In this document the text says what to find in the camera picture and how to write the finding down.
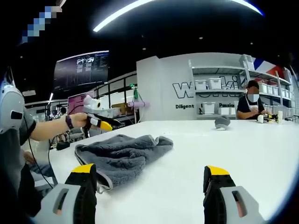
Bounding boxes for ceiling light strip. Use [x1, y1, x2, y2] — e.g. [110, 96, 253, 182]
[93, 0, 266, 33]

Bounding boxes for small grey cloth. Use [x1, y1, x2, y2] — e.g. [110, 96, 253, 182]
[214, 115, 231, 131]

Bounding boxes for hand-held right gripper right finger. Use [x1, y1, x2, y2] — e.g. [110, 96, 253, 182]
[202, 165, 269, 224]

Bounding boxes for dark wristband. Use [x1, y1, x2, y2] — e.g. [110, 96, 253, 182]
[65, 114, 74, 129]

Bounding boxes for cardboard box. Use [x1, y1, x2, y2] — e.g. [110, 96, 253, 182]
[112, 104, 128, 115]

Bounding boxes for grey shelving rack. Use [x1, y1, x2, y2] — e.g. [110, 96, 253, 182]
[188, 55, 294, 119]

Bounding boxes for person's left hand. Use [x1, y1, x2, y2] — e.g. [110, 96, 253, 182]
[70, 112, 99, 130]

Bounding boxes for laptop with pink screen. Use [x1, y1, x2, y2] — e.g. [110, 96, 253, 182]
[67, 92, 94, 115]

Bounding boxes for grey towel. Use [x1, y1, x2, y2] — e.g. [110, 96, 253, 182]
[74, 134, 174, 194]

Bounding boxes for dark low counter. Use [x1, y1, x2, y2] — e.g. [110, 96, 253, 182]
[112, 114, 138, 126]

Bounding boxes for black cable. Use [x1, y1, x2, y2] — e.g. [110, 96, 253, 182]
[23, 115, 56, 189]

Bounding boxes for white table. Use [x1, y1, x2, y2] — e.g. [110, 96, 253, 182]
[49, 119, 299, 224]

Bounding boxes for large wall monitor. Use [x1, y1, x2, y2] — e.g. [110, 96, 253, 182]
[53, 50, 110, 91]

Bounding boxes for small black object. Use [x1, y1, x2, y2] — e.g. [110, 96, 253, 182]
[56, 141, 71, 151]

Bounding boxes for white box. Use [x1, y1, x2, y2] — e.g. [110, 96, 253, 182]
[102, 108, 122, 119]

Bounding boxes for person's legs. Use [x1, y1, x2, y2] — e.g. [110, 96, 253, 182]
[30, 163, 56, 182]

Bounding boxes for white wearable device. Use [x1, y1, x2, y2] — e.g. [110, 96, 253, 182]
[0, 84, 26, 134]

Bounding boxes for row of white storage bins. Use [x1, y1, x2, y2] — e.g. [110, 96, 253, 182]
[195, 55, 292, 116]

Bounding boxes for person's torso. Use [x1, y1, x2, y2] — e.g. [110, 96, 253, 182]
[0, 109, 45, 219]

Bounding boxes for lilac roll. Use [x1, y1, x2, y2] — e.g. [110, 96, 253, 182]
[127, 100, 151, 108]

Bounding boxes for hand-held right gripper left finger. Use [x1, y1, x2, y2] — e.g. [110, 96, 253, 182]
[30, 163, 98, 224]

